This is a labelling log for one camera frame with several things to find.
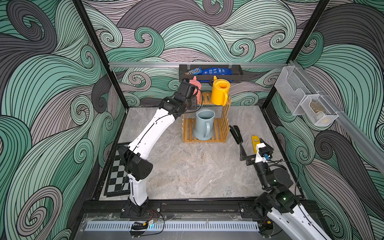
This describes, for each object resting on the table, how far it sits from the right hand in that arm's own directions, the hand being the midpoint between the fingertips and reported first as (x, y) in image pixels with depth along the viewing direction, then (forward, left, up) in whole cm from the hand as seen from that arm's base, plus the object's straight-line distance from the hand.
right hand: (253, 142), depth 68 cm
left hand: (+22, +29, +9) cm, 37 cm away
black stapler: (+23, -2, -25) cm, 34 cm away
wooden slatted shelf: (+29, +7, -25) cm, 39 cm away
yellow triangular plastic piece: (+17, -15, -27) cm, 35 cm away
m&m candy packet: (+46, +27, +9) cm, 54 cm away
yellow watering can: (+23, +14, +9) cm, 29 cm away
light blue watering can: (+15, +22, -10) cm, 28 cm away
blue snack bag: (+47, +13, +9) cm, 50 cm away
